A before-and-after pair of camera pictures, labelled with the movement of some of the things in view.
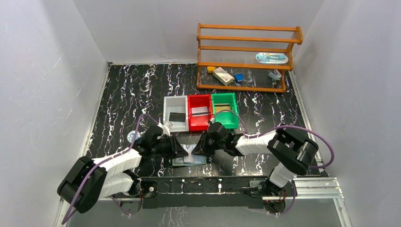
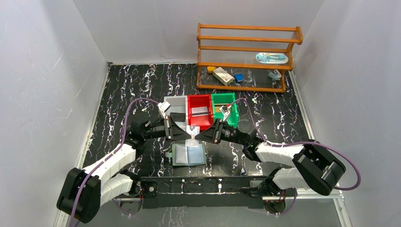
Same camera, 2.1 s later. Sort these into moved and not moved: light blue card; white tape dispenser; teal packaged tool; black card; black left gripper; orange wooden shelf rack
Moved: black left gripper; light blue card
Not moved: orange wooden shelf rack; teal packaged tool; white tape dispenser; black card
